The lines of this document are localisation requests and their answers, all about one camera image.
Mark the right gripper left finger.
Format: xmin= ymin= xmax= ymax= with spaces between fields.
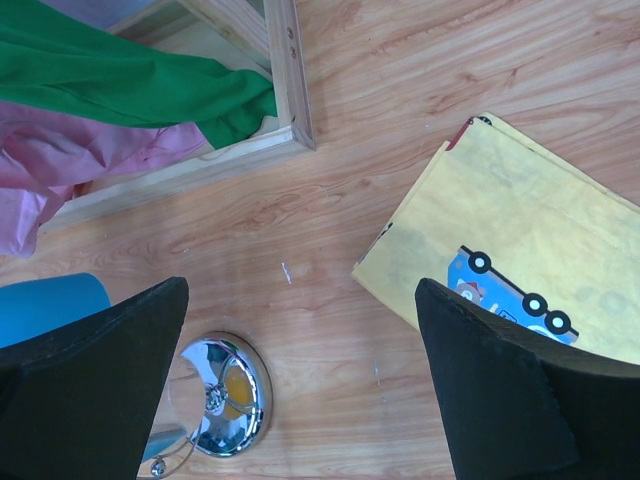
xmin=1 ymin=277 xmax=189 ymax=479

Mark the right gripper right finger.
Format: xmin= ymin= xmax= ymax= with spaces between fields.
xmin=415 ymin=279 xmax=639 ymax=479

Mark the blue wine glass right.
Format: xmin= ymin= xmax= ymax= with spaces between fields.
xmin=0 ymin=273 xmax=111 ymax=348

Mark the chrome wine glass rack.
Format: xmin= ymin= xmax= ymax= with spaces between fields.
xmin=137 ymin=331 xmax=273 ymax=479

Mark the wooden clothes rack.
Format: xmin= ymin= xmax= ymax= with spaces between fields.
xmin=40 ymin=1 xmax=316 ymax=232

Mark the pink t-shirt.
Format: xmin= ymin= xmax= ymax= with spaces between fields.
xmin=1 ymin=101 xmax=206 ymax=258

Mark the green tank top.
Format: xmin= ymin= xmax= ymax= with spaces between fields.
xmin=1 ymin=1 xmax=277 ymax=149

